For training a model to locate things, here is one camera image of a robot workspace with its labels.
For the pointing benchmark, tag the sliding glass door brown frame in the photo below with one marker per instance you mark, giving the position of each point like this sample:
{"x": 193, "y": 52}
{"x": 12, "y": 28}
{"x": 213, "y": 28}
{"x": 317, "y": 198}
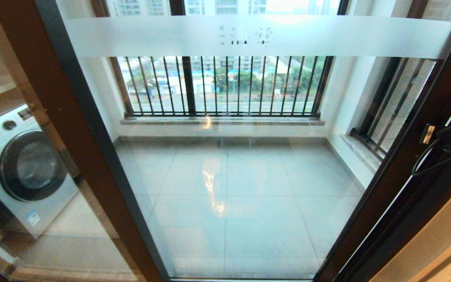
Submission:
{"x": 288, "y": 37}

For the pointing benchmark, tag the black window guard railing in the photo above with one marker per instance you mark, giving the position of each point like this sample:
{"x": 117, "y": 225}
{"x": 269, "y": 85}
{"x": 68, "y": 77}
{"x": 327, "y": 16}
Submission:
{"x": 225, "y": 114}
{"x": 366, "y": 141}

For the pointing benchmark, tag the grey stone window sill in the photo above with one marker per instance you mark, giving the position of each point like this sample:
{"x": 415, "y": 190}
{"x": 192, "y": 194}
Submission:
{"x": 360, "y": 152}
{"x": 221, "y": 121}

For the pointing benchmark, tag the dark brown door jamb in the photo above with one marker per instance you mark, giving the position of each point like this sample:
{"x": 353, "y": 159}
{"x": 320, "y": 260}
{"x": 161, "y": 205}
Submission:
{"x": 405, "y": 235}

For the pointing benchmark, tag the white front-load washing machine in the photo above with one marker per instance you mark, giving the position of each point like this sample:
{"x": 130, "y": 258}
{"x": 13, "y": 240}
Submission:
{"x": 26, "y": 166}

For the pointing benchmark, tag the dark window frame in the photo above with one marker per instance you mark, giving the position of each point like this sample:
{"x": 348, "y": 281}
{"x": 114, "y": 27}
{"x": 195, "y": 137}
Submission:
{"x": 382, "y": 96}
{"x": 188, "y": 86}

